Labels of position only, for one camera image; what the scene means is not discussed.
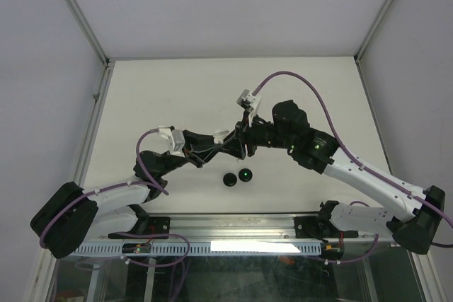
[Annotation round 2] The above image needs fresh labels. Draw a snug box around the white slotted cable duct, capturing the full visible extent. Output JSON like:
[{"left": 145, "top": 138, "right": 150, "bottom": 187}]
[{"left": 71, "top": 240, "right": 321, "bottom": 257}]

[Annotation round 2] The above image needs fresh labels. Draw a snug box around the white earbud case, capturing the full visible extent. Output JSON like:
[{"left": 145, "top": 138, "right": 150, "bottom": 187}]
[{"left": 213, "top": 129, "right": 229, "bottom": 144}]

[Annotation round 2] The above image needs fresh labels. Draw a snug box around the aluminium frame post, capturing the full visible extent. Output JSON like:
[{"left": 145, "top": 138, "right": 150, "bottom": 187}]
[
  {"left": 64, "top": 0, "right": 109, "bottom": 66},
  {"left": 355, "top": 0, "right": 417, "bottom": 64}
]

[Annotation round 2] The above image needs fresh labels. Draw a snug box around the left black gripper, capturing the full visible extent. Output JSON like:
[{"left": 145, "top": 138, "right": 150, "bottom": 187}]
[{"left": 156, "top": 130, "right": 224, "bottom": 177}]

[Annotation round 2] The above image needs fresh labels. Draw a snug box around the aluminium mounting rail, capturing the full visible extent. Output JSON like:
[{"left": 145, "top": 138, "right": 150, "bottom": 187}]
[{"left": 44, "top": 212, "right": 424, "bottom": 245}]

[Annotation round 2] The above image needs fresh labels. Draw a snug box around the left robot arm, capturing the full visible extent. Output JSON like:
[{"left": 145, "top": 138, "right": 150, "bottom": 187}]
[{"left": 30, "top": 127, "right": 230, "bottom": 259}]

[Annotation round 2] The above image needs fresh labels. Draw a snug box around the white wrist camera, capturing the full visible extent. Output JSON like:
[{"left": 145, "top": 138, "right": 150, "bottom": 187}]
[
  {"left": 236, "top": 89, "right": 262, "bottom": 127},
  {"left": 158, "top": 127, "right": 185, "bottom": 157}
]

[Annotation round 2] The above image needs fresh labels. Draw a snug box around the black earbud case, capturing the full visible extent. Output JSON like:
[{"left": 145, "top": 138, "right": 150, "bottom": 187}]
[
  {"left": 238, "top": 168, "right": 253, "bottom": 182},
  {"left": 222, "top": 173, "right": 238, "bottom": 187}
]

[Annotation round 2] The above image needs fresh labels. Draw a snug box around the left aluminium frame post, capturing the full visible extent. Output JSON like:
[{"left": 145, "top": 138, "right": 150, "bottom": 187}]
[{"left": 64, "top": 0, "right": 109, "bottom": 66}]

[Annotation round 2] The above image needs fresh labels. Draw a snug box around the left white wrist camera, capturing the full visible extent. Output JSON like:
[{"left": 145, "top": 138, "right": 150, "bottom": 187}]
[{"left": 158, "top": 127, "right": 185, "bottom": 157}]

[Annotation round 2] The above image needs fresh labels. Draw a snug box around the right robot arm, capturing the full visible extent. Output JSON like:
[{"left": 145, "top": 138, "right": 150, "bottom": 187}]
[{"left": 214, "top": 100, "right": 445, "bottom": 255}]

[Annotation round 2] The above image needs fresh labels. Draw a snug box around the right aluminium frame post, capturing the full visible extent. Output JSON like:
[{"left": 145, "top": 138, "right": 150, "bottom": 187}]
[{"left": 355, "top": 0, "right": 417, "bottom": 64}]

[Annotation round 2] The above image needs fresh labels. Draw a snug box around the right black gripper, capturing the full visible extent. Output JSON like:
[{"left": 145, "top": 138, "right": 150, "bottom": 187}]
[{"left": 217, "top": 110, "right": 295, "bottom": 161}]

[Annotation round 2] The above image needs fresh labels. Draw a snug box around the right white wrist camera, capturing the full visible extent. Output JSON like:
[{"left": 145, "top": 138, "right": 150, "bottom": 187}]
[{"left": 236, "top": 89, "right": 262, "bottom": 127}]

